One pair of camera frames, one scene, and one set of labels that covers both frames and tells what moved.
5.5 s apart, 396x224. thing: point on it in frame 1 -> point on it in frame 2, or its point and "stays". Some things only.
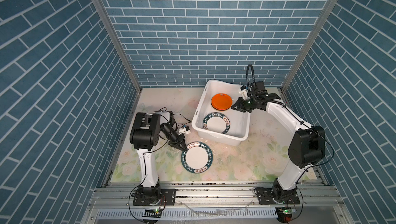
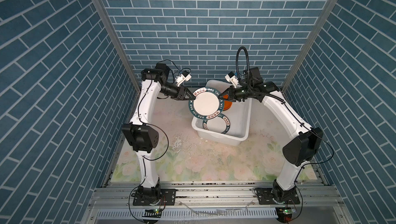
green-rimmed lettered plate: (217, 122) stays
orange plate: (221, 101) stays
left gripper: (176, 144) -> (180, 93)
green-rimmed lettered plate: (197, 157) -> (207, 104)
